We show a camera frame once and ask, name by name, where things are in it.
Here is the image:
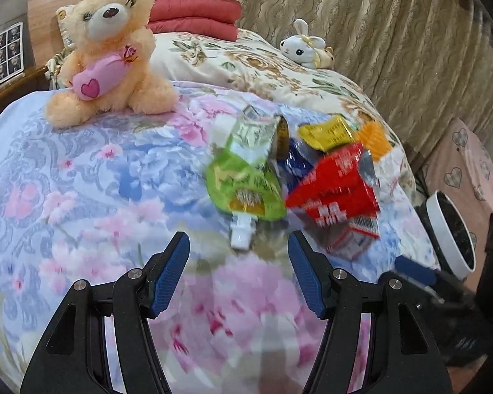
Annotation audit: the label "green snack pouch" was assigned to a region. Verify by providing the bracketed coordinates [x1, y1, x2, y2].
[205, 105, 289, 251]

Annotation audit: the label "white rimmed black trash bin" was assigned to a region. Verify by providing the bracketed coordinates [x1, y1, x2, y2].
[415, 190, 477, 282]

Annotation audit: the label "red snack wrapper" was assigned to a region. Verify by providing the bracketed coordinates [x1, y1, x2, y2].
[286, 142, 379, 227]

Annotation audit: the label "white rabbit plush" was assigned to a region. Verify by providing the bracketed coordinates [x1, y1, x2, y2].
[279, 19, 326, 69]

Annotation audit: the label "white red plastic bag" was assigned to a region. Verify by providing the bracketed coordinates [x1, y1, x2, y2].
[374, 147, 411, 210]

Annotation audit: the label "black white photo frame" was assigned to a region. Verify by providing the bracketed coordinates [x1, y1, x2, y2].
[0, 22, 24, 84]

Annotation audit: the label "pink heart covered furniture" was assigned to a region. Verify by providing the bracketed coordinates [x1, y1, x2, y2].
[421, 118, 493, 291]

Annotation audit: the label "beige patterned curtain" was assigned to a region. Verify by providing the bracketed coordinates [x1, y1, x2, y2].
[240, 0, 493, 159]

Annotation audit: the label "cartoon print pillow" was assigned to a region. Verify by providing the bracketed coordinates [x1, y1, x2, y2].
[45, 5, 75, 90]

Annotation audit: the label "wooden headboard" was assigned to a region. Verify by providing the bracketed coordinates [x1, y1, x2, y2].
[27, 0, 82, 66]

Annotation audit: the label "tan animal plush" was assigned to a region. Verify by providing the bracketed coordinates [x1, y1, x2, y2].
[314, 46, 335, 69]

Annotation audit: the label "beige teddy bear plush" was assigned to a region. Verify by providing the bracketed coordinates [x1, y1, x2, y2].
[45, 0, 178, 128]

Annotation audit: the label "folded red blanket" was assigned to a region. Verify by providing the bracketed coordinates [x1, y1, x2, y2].
[148, 0, 242, 42]

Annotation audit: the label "yellow snack wrapper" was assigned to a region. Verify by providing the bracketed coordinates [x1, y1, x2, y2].
[297, 115, 355, 152]

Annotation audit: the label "blue starry plastic bag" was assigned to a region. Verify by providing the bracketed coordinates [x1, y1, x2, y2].
[277, 138, 322, 193]

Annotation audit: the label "wooden nightstand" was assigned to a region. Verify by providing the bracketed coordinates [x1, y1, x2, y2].
[0, 66, 50, 115]

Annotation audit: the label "cream rose floral duvet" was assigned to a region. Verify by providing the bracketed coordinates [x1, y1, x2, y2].
[149, 28, 416, 198]

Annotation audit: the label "red white milk carton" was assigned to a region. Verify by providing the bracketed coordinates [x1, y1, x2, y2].
[310, 213, 380, 261]

